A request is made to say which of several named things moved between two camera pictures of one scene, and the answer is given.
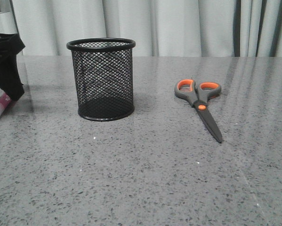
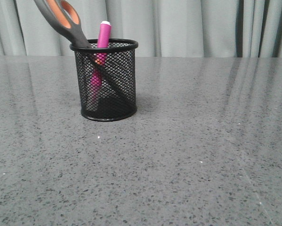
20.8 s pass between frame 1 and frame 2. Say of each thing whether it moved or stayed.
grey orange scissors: moved
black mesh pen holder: stayed
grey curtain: stayed
